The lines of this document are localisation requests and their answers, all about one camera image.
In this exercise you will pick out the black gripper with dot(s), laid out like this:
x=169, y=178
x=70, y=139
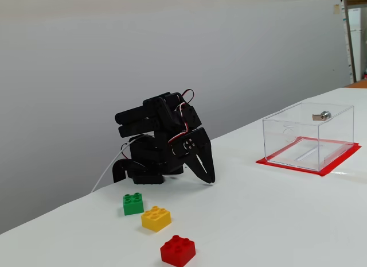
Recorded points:
x=198, y=147

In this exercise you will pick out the red lego brick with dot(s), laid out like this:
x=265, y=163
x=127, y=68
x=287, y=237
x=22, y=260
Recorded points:
x=176, y=254

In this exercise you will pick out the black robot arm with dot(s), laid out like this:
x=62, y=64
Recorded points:
x=149, y=152

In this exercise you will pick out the yellow lego brick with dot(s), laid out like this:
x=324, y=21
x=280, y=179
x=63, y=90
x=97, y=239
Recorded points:
x=156, y=219

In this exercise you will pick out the green lego brick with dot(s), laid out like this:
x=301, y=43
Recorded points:
x=132, y=205

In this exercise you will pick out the transparent plastic box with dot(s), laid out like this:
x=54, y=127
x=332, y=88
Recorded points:
x=289, y=146

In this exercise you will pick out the metal box lock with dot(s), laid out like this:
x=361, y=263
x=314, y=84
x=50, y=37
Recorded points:
x=325, y=115

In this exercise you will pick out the black table clamp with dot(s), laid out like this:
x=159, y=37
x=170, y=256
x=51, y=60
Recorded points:
x=117, y=170

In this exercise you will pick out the wooden table surface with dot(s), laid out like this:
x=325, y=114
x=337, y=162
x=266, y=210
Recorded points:
x=359, y=84

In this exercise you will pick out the white refrigerator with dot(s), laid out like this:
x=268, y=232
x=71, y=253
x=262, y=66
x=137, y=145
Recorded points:
x=355, y=43

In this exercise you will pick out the beige paper note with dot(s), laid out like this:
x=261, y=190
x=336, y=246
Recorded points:
x=336, y=9

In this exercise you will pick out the red tape frame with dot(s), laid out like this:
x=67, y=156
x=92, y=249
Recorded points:
x=327, y=171

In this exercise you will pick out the metal shelf post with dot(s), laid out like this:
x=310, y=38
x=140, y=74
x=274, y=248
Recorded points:
x=349, y=43

